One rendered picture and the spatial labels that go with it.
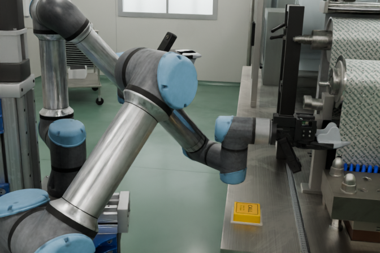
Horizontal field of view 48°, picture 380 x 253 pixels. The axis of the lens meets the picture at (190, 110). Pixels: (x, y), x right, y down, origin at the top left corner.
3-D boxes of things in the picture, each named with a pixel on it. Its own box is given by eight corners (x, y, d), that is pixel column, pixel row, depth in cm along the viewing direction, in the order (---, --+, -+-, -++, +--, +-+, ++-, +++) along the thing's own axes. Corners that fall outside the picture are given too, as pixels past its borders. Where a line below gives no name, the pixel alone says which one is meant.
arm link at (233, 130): (215, 139, 126) (216, 110, 123) (253, 141, 124) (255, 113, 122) (213, 148, 118) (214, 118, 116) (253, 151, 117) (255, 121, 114)
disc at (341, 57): (330, 100, 127) (336, 51, 123) (332, 100, 127) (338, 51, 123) (340, 114, 113) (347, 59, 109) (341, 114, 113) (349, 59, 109)
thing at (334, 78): (333, 89, 114) (327, 98, 121) (341, 89, 114) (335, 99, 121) (333, 63, 116) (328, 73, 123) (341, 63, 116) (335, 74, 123)
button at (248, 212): (233, 208, 119) (234, 200, 119) (259, 211, 119) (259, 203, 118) (233, 221, 113) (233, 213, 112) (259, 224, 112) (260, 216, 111)
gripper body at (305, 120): (319, 121, 112) (272, 118, 114) (316, 152, 114) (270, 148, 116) (315, 113, 119) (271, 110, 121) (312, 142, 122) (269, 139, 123)
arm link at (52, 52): (46, 157, 146) (34, -9, 131) (37, 143, 158) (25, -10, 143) (81, 152, 152) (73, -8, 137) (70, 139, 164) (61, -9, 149)
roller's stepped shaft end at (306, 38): (292, 43, 143) (293, 33, 142) (310, 43, 142) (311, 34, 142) (293, 44, 140) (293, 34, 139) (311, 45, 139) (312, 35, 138)
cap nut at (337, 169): (328, 170, 114) (329, 155, 113) (342, 171, 114) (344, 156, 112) (330, 176, 111) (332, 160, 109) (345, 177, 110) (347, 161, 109)
